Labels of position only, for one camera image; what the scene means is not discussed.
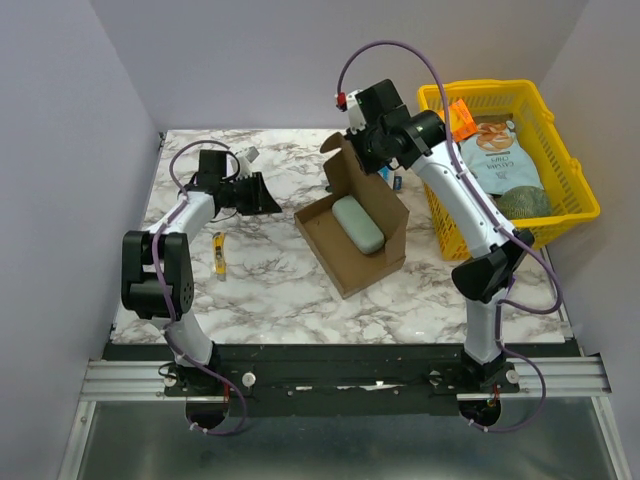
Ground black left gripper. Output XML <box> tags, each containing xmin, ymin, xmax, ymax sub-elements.
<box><xmin>220</xmin><ymin>171</ymin><xmax>282</xmax><ymax>216</ymax></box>

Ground yellow utility knife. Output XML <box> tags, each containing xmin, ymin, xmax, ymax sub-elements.
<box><xmin>212</xmin><ymin>232</ymin><xmax>227</xmax><ymax>281</ymax></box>

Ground mint green glasses case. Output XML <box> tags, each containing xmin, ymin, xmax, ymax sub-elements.
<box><xmin>332</xmin><ymin>196</ymin><xmax>385</xmax><ymax>255</ymax></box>

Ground brown cardboard express box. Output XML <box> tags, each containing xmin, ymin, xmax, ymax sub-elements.
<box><xmin>294</xmin><ymin>133</ymin><xmax>409</xmax><ymax>299</ymax></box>

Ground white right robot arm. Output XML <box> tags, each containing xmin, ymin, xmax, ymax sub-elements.
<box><xmin>336</xmin><ymin>79</ymin><xmax>533</xmax><ymax>392</ymax></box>

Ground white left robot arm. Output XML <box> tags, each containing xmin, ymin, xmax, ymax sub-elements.
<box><xmin>121</xmin><ymin>140</ymin><xmax>282</xmax><ymax>395</ymax></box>

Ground blue razor box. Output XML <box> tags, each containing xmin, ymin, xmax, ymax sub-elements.
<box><xmin>378</xmin><ymin>167</ymin><xmax>403</xmax><ymax>192</ymax></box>

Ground orange snack box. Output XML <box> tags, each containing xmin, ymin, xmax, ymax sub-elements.
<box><xmin>448</xmin><ymin>99</ymin><xmax>478</xmax><ymax>143</ymax></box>

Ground light blue chips bag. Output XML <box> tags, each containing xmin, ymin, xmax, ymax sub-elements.
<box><xmin>460</xmin><ymin>114</ymin><xmax>543</xmax><ymax>196</ymax></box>

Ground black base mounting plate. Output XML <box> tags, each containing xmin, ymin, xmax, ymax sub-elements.
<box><xmin>102</xmin><ymin>340</ymin><xmax>580</xmax><ymax>425</ymax></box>

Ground yellow plastic basket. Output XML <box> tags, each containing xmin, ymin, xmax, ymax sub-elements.
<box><xmin>444</xmin><ymin>79</ymin><xmax>600</xmax><ymax>249</ymax></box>

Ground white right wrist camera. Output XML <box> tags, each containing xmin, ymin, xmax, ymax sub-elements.
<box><xmin>335</xmin><ymin>89</ymin><xmax>367</xmax><ymax>135</ymax></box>

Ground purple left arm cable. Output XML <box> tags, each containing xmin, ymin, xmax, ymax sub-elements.
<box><xmin>152</xmin><ymin>141</ymin><xmax>251</xmax><ymax>437</ymax></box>

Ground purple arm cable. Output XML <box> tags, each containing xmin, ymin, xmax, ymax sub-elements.
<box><xmin>335</xmin><ymin>42</ymin><xmax>565</xmax><ymax>434</ymax></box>
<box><xmin>152</xmin><ymin>141</ymin><xmax>251</xmax><ymax>437</ymax></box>

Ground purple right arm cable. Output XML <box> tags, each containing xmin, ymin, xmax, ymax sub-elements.
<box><xmin>335</xmin><ymin>42</ymin><xmax>565</xmax><ymax>434</ymax></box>

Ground aluminium rail frame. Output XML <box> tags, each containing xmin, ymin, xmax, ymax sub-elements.
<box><xmin>54</xmin><ymin>249</ymin><xmax>632</xmax><ymax>480</ymax></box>

